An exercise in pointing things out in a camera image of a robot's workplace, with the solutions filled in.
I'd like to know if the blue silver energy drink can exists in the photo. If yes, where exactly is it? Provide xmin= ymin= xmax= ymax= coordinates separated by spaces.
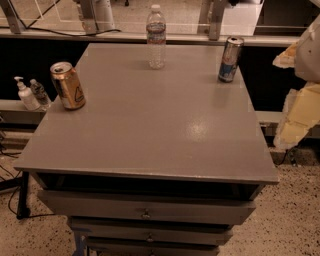
xmin=218 ymin=36 xmax=244 ymax=83

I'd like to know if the black table leg stand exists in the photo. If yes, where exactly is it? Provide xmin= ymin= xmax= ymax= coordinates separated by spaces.
xmin=16 ymin=172 xmax=30 ymax=220

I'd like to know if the black cable on ledge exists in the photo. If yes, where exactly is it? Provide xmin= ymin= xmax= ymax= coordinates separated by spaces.
xmin=0 ymin=0 xmax=123 ymax=38

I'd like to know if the small clear bottle on shelf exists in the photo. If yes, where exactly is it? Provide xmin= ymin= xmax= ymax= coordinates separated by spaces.
xmin=30 ymin=79 xmax=51 ymax=109

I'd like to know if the grey drawer cabinet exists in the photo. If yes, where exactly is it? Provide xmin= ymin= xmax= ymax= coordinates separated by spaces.
xmin=15 ymin=44 xmax=278 ymax=256

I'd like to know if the gold soda can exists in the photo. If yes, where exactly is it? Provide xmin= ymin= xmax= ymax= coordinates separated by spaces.
xmin=50 ymin=62 xmax=86 ymax=110

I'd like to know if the white pump sanitizer bottle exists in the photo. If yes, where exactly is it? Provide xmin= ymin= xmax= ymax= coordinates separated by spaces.
xmin=14 ymin=76 xmax=40 ymax=111

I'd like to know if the clear plastic water bottle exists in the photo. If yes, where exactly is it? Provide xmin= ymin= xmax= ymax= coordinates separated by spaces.
xmin=146 ymin=4 xmax=166 ymax=69

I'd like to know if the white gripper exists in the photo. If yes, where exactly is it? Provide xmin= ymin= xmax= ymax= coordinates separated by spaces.
xmin=272 ymin=15 xmax=320 ymax=150

